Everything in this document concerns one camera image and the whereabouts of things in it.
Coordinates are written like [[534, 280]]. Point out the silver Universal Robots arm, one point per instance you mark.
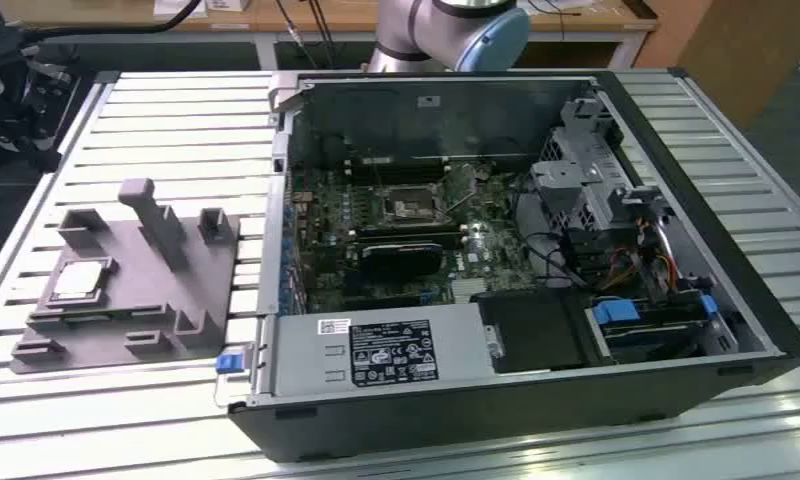
[[433, 35]]

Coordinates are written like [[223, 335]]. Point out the silver metal drive cage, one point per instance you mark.
[[566, 195]]

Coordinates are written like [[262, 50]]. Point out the small silver chipset heatsink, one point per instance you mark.
[[468, 291]]

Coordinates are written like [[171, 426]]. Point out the black open PC case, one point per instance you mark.
[[480, 425]]

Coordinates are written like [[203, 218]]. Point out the CPU socket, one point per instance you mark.
[[413, 205]]

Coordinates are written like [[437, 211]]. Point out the brown wooden cabinet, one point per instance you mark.
[[740, 50]]

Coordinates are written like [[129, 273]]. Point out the wooden desk with white frame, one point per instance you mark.
[[273, 20]]

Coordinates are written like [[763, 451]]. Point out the black graphics card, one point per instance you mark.
[[402, 259]]

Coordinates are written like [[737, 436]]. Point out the silver CPU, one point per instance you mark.
[[77, 278]]

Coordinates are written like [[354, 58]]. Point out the blue disk carrier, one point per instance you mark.
[[614, 313]]

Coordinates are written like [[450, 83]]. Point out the white box on desk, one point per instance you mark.
[[226, 5]]

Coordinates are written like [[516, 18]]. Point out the grey power supply unit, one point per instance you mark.
[[300, 355]]

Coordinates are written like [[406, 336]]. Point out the blue case latch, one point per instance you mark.
[[231, 363]]

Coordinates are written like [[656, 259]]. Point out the grey parts rack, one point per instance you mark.
[[139, 260]]

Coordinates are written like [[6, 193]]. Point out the blue plastic clip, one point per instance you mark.
[[708, 306]]

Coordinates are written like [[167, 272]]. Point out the metal locking lever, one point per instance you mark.
[[465, 194]]

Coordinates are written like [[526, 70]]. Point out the green motherboard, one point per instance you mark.
[[486, 250]]

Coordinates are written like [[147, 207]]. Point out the black RAM stick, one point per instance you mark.
[[406, 235]]

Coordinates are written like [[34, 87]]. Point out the black plastic air shroud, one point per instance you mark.
[[533, 330]]

